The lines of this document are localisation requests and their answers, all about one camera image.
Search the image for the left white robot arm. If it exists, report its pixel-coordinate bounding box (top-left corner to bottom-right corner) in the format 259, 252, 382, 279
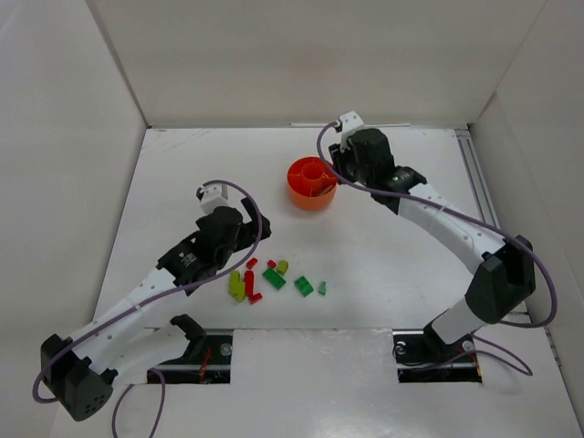
32, 197, 271, 422

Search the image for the lime long lego brick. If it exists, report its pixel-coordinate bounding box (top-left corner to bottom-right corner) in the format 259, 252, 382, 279
228, 270, 246, 302

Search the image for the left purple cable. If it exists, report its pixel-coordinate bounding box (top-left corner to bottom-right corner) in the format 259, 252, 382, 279
32, 179, 264, 438

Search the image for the small green sloped lego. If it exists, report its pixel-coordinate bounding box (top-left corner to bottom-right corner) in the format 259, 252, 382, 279
318, 281, 327, 296

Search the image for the lime square lego brick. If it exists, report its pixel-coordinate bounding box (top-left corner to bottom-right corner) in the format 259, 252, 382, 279
276, 260, 288, 276

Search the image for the small red lego upper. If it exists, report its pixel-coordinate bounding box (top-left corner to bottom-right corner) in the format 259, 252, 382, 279
245, 257, 258, 269

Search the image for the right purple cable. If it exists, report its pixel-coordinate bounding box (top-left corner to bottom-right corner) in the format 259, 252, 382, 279
317, 119, 558, 378

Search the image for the brown lego plate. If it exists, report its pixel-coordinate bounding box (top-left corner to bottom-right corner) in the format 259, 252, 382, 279
318, 183, 337, 196

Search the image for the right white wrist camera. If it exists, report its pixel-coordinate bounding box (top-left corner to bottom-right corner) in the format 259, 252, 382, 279
335, 110, 365, 136

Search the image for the red long lego brick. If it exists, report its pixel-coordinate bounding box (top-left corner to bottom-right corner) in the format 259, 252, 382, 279
244, 270, 255, 298

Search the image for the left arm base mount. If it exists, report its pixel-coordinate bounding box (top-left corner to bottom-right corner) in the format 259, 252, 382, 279
154, 314, 234, 385

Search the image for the orange round divided container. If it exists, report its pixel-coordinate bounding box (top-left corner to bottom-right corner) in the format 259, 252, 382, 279
287, 156, 338, 212

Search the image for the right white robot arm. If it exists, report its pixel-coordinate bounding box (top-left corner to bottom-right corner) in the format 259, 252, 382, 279
328, 127, 535, 346

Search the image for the purple cable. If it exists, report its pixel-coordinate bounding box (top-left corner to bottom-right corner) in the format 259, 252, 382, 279
317, 119, 558, 378
32, 179, 264, 438

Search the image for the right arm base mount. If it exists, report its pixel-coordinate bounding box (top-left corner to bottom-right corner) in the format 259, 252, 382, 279
391, 328, 483, 383

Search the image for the green long lego brick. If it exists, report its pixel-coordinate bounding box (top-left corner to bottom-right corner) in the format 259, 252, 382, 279
262, 267, 287, 290

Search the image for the green square lego brick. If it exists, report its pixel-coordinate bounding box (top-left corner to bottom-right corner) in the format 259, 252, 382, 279
294, 276, 314, 297

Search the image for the red lego brick lower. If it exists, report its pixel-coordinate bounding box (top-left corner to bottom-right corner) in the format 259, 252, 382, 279
248, 293, 263, 304

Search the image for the aluminium rail right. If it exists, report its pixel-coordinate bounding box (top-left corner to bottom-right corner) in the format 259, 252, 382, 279
454, 128, 533, 326

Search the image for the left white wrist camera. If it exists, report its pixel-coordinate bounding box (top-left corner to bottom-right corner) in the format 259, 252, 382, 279
196, 183, 229, 215

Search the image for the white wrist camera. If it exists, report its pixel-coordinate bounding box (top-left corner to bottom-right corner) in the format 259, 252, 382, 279
196, 183, 229, 215
335, 110, 365, 136

